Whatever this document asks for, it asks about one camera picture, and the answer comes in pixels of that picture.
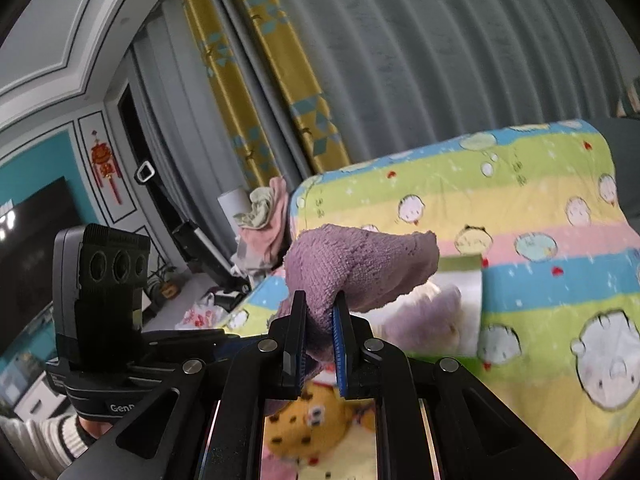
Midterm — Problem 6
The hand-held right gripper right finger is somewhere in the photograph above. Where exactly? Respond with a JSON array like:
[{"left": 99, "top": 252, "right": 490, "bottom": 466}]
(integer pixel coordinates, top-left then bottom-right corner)
[{"left": 333, "top": 292, "right": 577, "bottom": 480}]

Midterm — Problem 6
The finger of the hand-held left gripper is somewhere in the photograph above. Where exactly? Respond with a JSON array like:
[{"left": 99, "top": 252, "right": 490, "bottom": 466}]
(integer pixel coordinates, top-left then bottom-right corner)
[{"left": 142, "top": 328, "right": 241, "bottom": 358}]

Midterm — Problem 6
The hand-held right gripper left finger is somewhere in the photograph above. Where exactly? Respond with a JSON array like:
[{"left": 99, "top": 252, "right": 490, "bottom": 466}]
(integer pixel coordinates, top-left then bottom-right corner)
[{"left": 60, "top": 291, "right": 307, "bottom": 480}]

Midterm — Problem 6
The yellow spotted plush toy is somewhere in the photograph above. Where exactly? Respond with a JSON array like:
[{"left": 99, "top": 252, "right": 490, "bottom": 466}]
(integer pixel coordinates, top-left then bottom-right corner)
[{"left": 264, "top": 381, "right": 373, "bottom": 463}]

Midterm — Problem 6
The purple fluffy towel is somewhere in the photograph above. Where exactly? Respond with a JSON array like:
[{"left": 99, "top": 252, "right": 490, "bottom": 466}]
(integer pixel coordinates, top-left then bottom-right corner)
[{"left": 264, "top": 225, "right": 441, "bottom": 417}]

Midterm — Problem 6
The green and white storage box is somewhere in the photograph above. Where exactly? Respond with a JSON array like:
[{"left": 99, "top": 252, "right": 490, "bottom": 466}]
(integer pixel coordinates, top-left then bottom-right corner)
[{"left": 369, "top": 254, "right": 484, "bottom": 359}]

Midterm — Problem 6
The person's left forearm striped sleeve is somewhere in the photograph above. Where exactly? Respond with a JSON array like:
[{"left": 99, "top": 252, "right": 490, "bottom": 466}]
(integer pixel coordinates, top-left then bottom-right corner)
[{"left": 0, "top": 409, "right": 97, "bottom": 476}]

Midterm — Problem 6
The person's left hand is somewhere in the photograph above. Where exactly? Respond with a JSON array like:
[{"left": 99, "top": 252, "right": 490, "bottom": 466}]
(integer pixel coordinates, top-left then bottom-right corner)
[{"left": 79, "top": 416, "right": 115, "bottom": 445}]

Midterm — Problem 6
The white red-printed plastic bag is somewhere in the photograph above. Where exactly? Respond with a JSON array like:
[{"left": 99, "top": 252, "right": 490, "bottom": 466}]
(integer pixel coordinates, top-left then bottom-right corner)
[{"left": 181, "top": 292, "right": 237, "bottom": 332}]

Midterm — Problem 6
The black television screen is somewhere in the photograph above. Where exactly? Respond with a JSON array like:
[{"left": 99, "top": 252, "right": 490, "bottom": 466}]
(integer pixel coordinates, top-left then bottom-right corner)
[{"left": 0, "top": 176, "right": 84, "bottom": 357}]

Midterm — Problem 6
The pile of pink clothes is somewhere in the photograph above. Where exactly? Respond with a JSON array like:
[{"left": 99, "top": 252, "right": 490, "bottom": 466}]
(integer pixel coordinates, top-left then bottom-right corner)
[{"left": 231, "top": 176, "right": 292, "bottom": 272}]

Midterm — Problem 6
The white cylinder bin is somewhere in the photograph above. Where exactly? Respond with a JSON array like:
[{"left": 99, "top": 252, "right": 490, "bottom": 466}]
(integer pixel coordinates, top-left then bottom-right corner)
[{"left": 217, "top": 187, "right": 251, "bottom": 232}]

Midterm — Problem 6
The grey drape curtain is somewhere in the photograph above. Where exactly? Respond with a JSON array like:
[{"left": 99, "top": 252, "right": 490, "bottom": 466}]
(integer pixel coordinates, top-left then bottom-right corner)
[{"left": 131, "top": 7, "right": 251, "bottom": 261}]

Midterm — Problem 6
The striped cartoon printed blanket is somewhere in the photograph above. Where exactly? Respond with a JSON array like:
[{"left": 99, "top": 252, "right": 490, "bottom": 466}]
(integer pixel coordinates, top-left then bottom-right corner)
[{"left": 215, "top": 119, "right": 640, "bottom": 480}]

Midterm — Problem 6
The yellow patterned curtain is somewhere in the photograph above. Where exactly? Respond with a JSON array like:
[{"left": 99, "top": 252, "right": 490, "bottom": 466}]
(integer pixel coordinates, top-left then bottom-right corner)
[
  {"left": 179, "top": 0, "right": 279, "bottom": 192},
  {"left": 220, "top": 0, "right": 352, "bottom": 175}
]

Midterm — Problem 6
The grey pleated sheer curtain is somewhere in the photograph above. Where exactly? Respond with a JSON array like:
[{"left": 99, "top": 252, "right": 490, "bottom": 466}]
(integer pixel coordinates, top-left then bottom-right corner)
[{"left": 270, "top": 0, "right": 640, "bottom": 163}]

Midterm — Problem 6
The grey sofa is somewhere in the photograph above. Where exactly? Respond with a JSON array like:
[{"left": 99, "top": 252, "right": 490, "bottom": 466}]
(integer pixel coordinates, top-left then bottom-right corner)
[{"left": 595, "top": 114, "right": 640, "bottom": 253}]

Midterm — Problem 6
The black folding frame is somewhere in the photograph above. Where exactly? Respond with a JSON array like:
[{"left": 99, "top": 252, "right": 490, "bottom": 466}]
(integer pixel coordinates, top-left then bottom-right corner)
[{"left": 171, "top": 219, "right": 237, "bottom": 277}]

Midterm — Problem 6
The red knot wall ornament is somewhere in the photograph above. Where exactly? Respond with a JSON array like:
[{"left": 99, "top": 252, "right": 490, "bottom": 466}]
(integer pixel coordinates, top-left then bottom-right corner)
[{"left": 90, "top": 129, "right": 124, "bottom": 206}]

